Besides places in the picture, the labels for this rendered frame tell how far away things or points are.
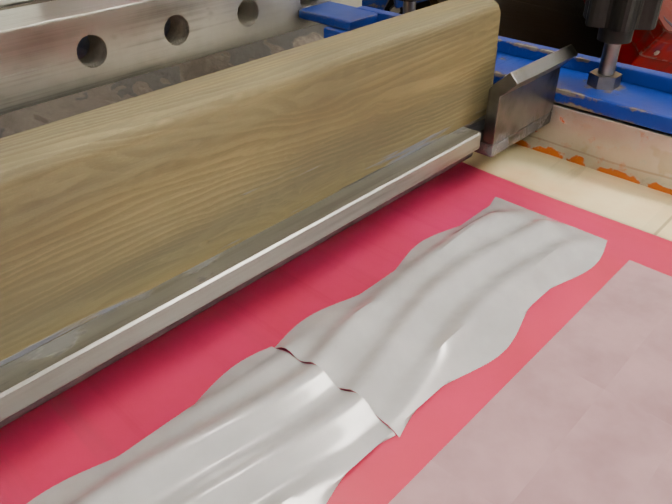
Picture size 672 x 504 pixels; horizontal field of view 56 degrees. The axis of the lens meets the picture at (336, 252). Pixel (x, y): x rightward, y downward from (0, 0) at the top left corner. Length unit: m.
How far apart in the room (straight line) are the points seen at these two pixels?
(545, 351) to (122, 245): 0.18
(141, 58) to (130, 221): 0.27
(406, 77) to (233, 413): 0.18
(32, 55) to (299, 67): 0.23
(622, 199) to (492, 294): 0.14
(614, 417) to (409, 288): 0.10
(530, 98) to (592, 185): 0.07
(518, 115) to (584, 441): 0.21
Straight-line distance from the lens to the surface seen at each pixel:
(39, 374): 0.23
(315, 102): 0.28
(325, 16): 0.56
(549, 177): 0.43
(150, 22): 0.50
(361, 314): 0.28
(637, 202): 0.42
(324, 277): 0.32
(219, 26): 0.53
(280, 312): 0.30
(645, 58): 1.09
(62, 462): 0.26
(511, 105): 0.39
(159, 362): 0.28
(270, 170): 0.27
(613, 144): 0.44
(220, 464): 0.24
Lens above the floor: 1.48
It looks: 52 degrees down
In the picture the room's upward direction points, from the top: 37 degrees clockwise
